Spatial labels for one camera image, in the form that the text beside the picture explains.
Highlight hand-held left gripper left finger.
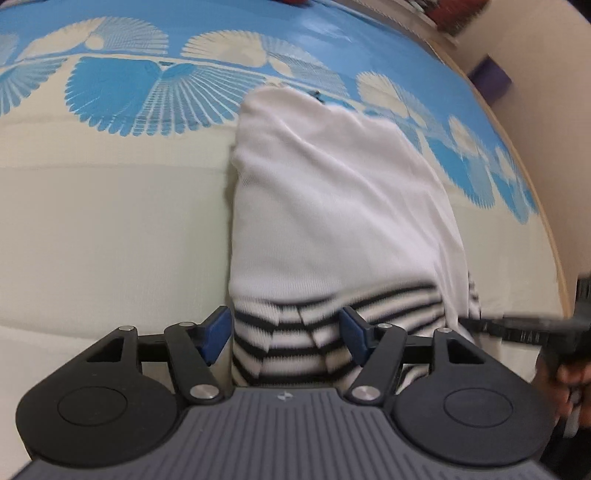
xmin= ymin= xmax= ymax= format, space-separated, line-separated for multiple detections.
xmin=87 ymin=305 xmax=232 ymax=401

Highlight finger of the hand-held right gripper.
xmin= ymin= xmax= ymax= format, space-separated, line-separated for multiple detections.
xmin=457 ymin=313 xmax=561 ymax=346

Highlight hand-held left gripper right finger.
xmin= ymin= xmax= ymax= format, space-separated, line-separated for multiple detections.
xmin=338 ymin=307 xmax=486 ymax=402

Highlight black white striped shirt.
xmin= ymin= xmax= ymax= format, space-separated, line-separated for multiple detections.
xmin=228 ymin=85 xmax=485 ymax=389

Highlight person's right hand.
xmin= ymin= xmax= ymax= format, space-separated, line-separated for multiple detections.
xmin=536 ymin=353 xmax=591 ymax=418

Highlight blue patterned bed sheet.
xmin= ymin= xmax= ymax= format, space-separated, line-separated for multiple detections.
xmin=0 ymin=0 xmax=568 ymax=462

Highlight purple board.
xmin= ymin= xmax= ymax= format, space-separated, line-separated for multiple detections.
xmin=467 ymin=54 xmax=512 ymax=101

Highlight dark red cushion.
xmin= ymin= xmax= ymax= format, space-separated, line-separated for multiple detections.
xmin=418 ymin=0 xmax=468 ymax=37

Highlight wooden bed frame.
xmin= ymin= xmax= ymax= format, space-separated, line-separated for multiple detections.
xmin=427 ymin=34 xmax=575 ymax=321

